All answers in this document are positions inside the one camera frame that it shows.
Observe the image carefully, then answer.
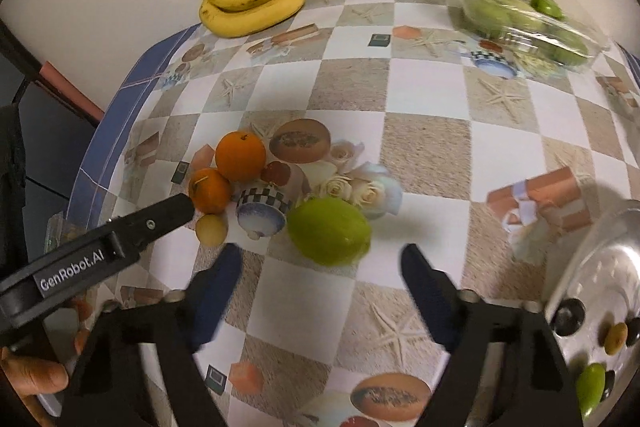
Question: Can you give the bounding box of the round metal basin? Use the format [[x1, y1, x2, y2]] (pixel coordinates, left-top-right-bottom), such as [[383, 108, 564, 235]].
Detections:
[[544, 202, 640, 427]]

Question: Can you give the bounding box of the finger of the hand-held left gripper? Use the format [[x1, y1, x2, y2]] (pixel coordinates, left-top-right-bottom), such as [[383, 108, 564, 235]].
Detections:
[[110, 193, 195, 253]]

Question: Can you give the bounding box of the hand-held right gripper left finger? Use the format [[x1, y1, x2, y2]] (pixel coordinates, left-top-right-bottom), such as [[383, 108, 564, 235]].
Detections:
[[62, 244, 246, 427]]

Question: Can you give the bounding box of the clear plastic bag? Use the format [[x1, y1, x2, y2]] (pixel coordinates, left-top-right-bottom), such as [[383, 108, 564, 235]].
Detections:
[[45, 214, 93, 253]]

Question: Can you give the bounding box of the reddish brown wooden bar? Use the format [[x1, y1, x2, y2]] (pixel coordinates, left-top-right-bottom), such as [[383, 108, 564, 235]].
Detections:
[[37, 61, 106, 128]]

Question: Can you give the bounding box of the brown kiwi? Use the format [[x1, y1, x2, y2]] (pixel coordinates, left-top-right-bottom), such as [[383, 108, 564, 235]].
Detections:
[[602, 322, 629, 354]]

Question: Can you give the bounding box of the small yellow longan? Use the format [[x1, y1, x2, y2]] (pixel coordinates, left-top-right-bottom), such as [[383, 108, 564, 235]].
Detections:
[[195, 214, 228, 245]]

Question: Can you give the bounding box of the orange tangerine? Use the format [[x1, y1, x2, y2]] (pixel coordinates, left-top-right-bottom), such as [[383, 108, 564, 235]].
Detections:
[[188, 168, 233, 215], [215, 131, 267, 182]]

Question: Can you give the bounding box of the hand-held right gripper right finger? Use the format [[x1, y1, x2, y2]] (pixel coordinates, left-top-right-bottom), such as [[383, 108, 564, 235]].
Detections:
[[400, 243, 586, 427]]

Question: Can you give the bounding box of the person's left hand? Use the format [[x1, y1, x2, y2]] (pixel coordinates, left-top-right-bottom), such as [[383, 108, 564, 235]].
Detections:
[[0, 347, 69, 400]]

